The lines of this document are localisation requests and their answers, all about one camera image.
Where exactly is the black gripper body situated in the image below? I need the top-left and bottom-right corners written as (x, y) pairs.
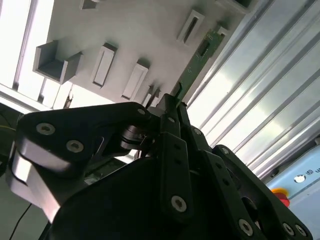
top-left (48, 152), bottom-right (263, 240)

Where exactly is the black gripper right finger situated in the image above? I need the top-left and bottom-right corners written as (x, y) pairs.
top-left (178, 101), bottom-right (315, 240)

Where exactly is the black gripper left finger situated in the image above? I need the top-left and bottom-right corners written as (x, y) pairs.
top-left (4, 83), bottom-right (197, 226)

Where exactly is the green RAM stick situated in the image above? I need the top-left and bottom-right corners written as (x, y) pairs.
top-left (177, 28), bottom-right (225, 102)

